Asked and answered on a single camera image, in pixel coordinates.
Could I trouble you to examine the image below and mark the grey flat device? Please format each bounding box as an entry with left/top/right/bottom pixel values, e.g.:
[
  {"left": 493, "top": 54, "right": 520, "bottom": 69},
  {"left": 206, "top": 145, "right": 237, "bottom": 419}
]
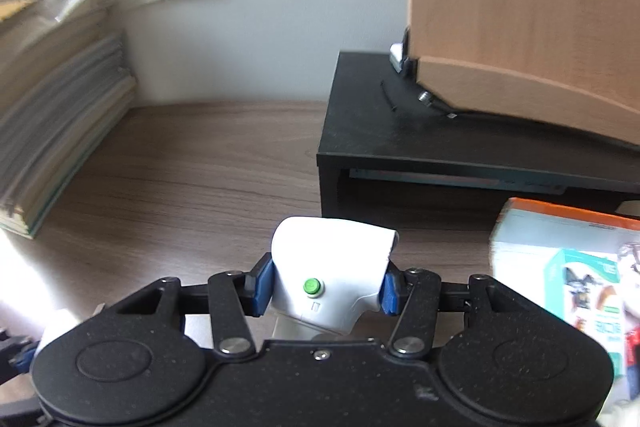
[{"left": 349, "top": 167, "right": 566, "bottom": 195}]

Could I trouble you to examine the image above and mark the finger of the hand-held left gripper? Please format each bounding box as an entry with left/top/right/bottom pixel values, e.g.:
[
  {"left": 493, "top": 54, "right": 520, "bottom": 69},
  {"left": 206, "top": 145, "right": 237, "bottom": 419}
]
[{"left": 0, "top": 329, "right": 41, "bottom": 378}]

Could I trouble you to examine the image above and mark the white box orange edge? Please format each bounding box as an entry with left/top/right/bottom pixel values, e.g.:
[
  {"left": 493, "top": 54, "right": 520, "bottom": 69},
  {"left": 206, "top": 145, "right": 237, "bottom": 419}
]
[{"left": 489, "top": 197, "right": 640, "bottom": 408}]

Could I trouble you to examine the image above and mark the black desk riser stand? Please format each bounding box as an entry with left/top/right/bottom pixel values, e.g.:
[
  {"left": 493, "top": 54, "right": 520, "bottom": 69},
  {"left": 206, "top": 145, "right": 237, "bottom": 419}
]
[{"left": 317, "top": 50, "right": 640, "bottom": 224}]

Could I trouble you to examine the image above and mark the teal cartoon bandage box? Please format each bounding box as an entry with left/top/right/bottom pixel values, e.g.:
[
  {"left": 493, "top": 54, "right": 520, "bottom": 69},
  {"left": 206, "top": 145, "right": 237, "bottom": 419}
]
[{"left": 542, "top": 248, "right": 626, "bottom": 358}]

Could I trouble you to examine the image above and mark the stack of books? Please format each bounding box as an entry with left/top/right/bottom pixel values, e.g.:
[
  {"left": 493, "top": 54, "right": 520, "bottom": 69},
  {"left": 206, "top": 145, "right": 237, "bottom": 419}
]
[{"left": 0, "top": 0, "right": 138, "bottom": 240}]

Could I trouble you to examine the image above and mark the white plug-in device green button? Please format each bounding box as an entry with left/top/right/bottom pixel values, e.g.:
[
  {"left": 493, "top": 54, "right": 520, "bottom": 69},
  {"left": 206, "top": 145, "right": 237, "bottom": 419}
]
[{"left": 270, "top": 216, "right": 399, "bottom": 340}]

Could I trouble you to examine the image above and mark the red blue playing card box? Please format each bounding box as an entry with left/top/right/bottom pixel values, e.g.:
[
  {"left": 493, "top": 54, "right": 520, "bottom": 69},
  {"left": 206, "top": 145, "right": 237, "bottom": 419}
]
[{"left": 622, "top": 324, "right": 640, "bottom": 378}]

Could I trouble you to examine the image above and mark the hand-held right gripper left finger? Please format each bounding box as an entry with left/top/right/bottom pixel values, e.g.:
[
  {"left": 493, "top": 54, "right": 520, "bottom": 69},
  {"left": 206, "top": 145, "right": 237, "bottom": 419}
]
[{"left": 102, "top": 257, "right": 275, "bottom": 355}]

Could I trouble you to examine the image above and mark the black cable tie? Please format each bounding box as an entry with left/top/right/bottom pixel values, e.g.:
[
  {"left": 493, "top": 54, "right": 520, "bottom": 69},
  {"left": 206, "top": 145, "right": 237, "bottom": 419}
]
[{"left": 381, "top": 80, "right": 400, "bottom": 113}]

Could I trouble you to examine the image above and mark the white plastic clip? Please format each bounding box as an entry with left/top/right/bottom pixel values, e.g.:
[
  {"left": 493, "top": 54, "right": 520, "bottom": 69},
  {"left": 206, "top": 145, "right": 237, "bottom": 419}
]
[{"left": 389, "top": 41, "right": 413, "bottom": 73}]

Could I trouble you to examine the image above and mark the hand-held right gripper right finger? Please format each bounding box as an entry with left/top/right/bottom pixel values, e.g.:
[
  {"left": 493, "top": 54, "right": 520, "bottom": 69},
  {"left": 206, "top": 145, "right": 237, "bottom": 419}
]
[{"left": 377, "top": 264, "right": 538, "bottom": 355}]

